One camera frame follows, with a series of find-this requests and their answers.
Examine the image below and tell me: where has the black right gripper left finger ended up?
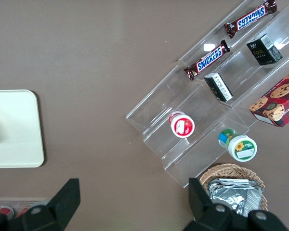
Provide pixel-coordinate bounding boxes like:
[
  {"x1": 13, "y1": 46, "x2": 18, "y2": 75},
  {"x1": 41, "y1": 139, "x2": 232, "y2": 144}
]
[{"x1": 0, "y1": 178, "x2": 81, "y2": 231}]

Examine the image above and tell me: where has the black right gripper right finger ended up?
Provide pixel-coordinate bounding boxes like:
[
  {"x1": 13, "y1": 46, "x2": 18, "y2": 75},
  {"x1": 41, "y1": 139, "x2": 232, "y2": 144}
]
[{"x1": 184, "y1": 177, "x2": 288, "y2": 231}]

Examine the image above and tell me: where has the light tan wicker basket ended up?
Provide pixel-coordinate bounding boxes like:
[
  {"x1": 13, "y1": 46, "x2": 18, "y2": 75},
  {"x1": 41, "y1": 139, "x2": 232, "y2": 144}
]
[{"x1": 198, "y1": 163, "x2": 268, "y2": 212}]

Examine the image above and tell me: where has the cream rectangular plastic tray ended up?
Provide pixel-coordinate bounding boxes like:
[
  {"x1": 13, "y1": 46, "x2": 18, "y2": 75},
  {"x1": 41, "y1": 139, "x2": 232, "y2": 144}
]
[{"x1": 0, "y1": 89, "x2": 45, "y2": 168}]

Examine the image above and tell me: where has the silver foil pouch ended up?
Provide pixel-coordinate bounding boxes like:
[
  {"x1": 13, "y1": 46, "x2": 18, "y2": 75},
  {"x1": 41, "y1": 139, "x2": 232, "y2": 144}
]
[
  {"x1": 208, "y1": 186, "x2": 247, "y2": 217},
  {"x1": 216, "y1": 178, "x2": 264, "y2": 214}
]

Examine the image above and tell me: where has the red cola bottle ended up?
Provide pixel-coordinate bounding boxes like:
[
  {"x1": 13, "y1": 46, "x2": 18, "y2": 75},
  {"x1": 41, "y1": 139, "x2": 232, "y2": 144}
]
[
  {"x1": 15, "y1": 204, "x2": 36, "y2": 215},
  {"x1": 0, "y1": 206, "x2": 15, "y2": 217}
]

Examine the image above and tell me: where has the clear acrylic bottle rack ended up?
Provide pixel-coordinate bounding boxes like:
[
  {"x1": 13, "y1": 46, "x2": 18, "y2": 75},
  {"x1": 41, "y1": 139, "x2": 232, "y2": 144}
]
[{"x1": 0, "y1": 197, "x2": 50, "y2": 217}]

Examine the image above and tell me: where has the green label white cup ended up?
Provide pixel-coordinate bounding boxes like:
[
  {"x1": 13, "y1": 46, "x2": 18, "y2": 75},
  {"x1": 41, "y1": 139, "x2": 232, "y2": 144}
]
[{"x1": 218, "y1": 128, "x2": 258, "y2": 162}]

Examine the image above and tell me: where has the red label white cup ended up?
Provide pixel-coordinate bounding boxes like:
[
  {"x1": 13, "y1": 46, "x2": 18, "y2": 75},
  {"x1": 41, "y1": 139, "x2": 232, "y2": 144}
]
[{"x1": 169, "y1": 111, "x2": 196, "y2": 138}]

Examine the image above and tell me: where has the clear acrylic stepped display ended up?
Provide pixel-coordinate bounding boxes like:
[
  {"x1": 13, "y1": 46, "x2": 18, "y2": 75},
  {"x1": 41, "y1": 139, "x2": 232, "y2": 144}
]
[{"x1": 125, "y1": 0, "x2": 289, "y2": 189}]

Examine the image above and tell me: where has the small black box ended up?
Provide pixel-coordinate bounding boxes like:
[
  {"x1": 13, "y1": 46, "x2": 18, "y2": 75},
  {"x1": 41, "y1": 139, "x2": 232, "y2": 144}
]
[
  {"x1": 245, "y1": 33, "x2": 284, "y2": 66},
  {"x1": 204, "y1": 72, "x2": 234, "y2": 103}
]

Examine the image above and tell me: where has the red tartan cookie box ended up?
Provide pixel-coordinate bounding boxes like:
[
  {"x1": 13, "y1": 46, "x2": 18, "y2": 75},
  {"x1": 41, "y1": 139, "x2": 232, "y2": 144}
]
[{"x1": 248, "y1": 66, "x2": 289, "y2": 128}]

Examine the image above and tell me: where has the Snickers chocolate bar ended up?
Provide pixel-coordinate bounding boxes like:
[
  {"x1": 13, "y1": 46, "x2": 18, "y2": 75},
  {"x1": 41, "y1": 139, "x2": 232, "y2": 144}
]
[
  {"x1": 184, "y1": 39, "x2": 231, "y2": 81},
  {"x1": 223, "y1": 0, "x2": 278, "y2": 39}
]

